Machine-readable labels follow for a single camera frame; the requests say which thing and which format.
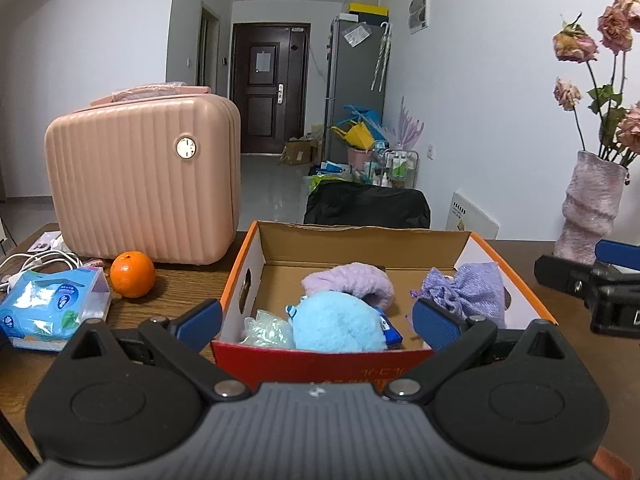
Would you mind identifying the clear crumpled plastic bag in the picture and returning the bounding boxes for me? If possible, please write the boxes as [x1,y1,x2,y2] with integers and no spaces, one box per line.
[239,310,297,348]

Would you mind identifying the light purple plush toy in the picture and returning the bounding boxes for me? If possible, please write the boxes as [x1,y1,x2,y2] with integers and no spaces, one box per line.
[301,261,396,318]

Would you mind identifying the dark brown entrance door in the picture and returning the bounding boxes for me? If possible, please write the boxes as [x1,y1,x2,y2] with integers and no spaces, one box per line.
[231,22,312,155]

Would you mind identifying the purple feather decoration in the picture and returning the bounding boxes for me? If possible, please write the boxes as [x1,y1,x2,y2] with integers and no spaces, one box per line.
[390,96,425,151]

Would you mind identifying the white printed card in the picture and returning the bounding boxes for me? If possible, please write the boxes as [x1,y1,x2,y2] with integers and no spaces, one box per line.
[30,232,63,253]

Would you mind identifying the pink textured vase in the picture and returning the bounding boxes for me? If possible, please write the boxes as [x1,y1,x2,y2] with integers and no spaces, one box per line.
[553,150,630,266]

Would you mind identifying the pink bucket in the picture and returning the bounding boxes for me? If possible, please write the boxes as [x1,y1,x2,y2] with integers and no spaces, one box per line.
[347,146,373,171]

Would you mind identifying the yellow and black box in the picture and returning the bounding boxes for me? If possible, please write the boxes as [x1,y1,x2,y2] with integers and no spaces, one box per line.
[341,2,390,21]

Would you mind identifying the blue tissue pack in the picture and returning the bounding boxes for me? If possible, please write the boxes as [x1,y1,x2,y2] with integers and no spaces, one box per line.
[0,266,112,352]

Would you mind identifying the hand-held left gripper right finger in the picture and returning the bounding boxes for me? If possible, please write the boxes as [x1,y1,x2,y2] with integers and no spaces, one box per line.
[382,298,568,403]

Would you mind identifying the grey interior door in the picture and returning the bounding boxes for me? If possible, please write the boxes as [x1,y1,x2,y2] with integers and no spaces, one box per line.
[197,1,221,86]

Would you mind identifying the brown cardboard carton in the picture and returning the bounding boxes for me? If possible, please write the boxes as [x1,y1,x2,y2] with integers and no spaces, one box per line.
[279,139,321,166]

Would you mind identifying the white charging cable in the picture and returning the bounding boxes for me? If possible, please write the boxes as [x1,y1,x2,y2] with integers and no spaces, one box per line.
[0,250,83,291]

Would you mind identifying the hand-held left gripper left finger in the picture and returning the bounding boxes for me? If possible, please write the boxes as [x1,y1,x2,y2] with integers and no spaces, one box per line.
[70,299,252,403]

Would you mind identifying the green bag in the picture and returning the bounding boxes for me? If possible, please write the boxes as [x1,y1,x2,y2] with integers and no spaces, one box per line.
[307,170,351,191]

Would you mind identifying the grey refrigerator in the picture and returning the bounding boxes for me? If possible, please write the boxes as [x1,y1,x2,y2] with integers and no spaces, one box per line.
[325,17,392,161]

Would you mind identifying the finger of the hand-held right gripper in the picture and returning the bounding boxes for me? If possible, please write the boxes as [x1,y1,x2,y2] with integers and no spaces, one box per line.
[594,240,640,265]
[534,254,598,293]

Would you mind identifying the orange-rimmed cardboard box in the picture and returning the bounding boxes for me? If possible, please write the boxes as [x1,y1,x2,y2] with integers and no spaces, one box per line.
[211,220,560,396]

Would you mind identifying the pink ribbed suitcase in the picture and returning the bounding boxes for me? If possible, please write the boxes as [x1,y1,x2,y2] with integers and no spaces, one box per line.
[44,84,242,265]

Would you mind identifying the blue folded frame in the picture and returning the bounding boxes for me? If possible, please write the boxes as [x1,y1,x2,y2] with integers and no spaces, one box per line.
[344,105,383,128]

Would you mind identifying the light blue plush toy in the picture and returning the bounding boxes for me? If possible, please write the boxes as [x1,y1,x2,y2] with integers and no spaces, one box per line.
[286,291,403,352]

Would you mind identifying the hanging clear umbrellas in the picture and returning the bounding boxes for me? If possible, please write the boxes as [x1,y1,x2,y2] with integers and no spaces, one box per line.
[371,22,392,92]

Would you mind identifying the dried pink roses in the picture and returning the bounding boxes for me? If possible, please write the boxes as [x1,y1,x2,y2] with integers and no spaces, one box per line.
[552,0,640,168]

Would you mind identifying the yellow bag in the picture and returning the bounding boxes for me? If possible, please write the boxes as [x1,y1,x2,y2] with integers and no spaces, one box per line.
[331,120,373,150]

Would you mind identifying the purple drawstring pouch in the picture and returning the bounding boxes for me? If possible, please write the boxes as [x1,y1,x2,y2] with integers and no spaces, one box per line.
[410,261,507,328]

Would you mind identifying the white wall-mounted box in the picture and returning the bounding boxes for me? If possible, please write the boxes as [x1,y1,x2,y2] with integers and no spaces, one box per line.
[407,0,432,35]

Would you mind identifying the clear bag on refrigerator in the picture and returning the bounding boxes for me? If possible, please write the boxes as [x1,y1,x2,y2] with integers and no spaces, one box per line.
[342,24,371,48]

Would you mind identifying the metal trolley with bottles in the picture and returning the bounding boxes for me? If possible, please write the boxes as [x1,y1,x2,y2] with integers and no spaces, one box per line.
[370,149,420,188]

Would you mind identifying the white leaning panel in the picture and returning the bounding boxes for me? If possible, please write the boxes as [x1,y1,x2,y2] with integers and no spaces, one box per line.
[445,190,500,240]

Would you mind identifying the orange fruit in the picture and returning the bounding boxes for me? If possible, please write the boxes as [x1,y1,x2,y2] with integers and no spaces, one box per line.
[110,251,157,299]

